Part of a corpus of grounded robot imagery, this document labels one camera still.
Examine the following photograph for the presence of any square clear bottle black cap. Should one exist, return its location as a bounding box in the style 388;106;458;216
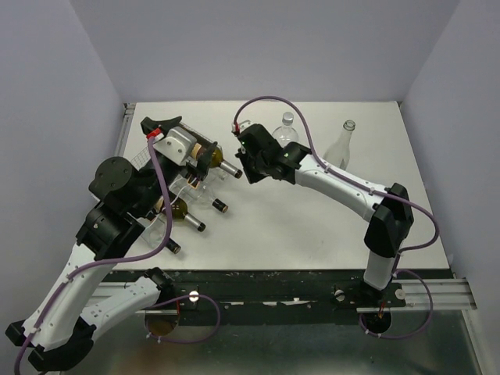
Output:
170;177;229;213

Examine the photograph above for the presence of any white wire wine rack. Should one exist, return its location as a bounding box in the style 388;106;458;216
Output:
128;124;220;220

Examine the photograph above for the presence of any square clear bottle front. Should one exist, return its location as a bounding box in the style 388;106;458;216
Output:
137;214;166;248

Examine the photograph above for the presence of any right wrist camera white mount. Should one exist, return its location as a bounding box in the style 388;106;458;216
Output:
231;120;252;136

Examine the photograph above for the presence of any round clear bottle silver cap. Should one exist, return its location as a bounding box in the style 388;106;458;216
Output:
272;112;299;147

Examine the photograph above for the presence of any dark green wine bottle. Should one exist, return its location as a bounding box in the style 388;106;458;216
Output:
154;195;206;232

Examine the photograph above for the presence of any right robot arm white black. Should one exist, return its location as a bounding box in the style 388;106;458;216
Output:
236;124;414;306

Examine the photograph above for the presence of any tall clear wine bottle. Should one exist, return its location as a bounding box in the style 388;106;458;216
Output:
323;120;356;170

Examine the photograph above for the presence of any olive wine bottle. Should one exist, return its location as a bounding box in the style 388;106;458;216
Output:
196;137;243;179

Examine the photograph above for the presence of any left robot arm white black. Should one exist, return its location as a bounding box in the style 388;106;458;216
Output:
5;117;216;374

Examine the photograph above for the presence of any aluminium rail right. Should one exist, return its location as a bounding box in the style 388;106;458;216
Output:
387;278;477;312

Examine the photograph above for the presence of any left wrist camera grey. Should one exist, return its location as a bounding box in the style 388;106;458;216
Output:
153;127;197;166

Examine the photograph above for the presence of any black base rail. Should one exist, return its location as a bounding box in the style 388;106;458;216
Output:
116;265;407;326

